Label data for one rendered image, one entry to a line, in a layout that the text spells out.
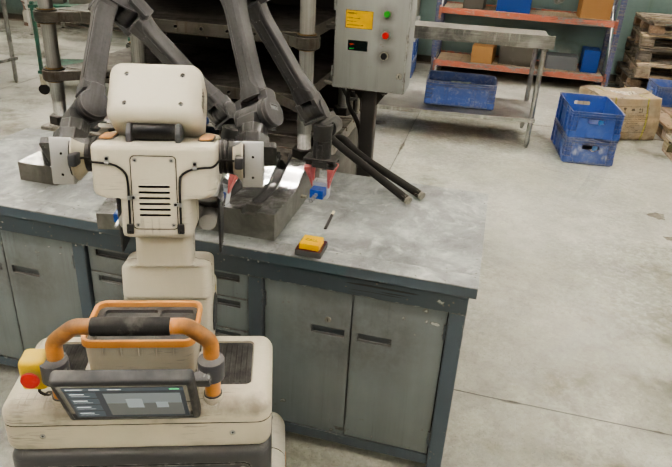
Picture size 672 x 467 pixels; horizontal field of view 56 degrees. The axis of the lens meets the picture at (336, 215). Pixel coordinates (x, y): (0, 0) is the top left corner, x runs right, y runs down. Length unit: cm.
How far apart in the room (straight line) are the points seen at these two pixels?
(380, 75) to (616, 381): 162
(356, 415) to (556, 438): 80
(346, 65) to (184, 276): 130
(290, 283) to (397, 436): 65
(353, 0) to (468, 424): 168
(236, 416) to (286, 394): 91
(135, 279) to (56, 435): 42
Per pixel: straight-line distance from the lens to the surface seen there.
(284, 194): 207
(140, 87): 151
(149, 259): 162
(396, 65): 258
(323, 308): 201
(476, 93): 561
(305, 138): 261
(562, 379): 290
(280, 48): 184
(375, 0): 256
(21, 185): 248
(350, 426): 228
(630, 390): 297
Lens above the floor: 172
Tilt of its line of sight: 26 degrees down
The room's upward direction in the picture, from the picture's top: 3 degrees clockwise
